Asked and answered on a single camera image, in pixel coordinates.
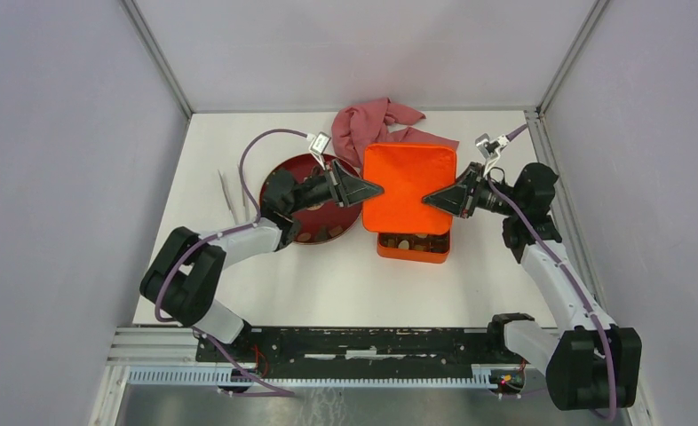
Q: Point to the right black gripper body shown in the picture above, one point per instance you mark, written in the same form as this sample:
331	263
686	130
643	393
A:
483	194

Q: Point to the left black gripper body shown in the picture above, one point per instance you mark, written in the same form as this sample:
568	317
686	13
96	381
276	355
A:
317	190

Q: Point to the round dark red plate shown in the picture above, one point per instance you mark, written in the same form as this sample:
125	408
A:
320	223

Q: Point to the orange box lid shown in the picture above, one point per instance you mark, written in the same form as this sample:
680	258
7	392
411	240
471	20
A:
407	173

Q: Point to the orange chocolate box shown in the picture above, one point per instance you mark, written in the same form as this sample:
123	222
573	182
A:
422	247

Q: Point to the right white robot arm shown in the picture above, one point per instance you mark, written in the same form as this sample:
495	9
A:
592	363

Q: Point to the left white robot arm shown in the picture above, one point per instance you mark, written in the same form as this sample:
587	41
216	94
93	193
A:
183	278

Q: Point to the pink cloth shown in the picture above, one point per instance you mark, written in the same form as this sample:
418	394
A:
358	126

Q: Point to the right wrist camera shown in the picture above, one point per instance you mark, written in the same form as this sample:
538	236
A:
491	149

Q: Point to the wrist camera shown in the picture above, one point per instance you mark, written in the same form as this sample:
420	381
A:
491	149
317	145

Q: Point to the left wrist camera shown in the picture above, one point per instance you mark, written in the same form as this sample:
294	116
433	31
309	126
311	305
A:
317	145

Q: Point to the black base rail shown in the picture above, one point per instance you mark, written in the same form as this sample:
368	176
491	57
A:
363	352

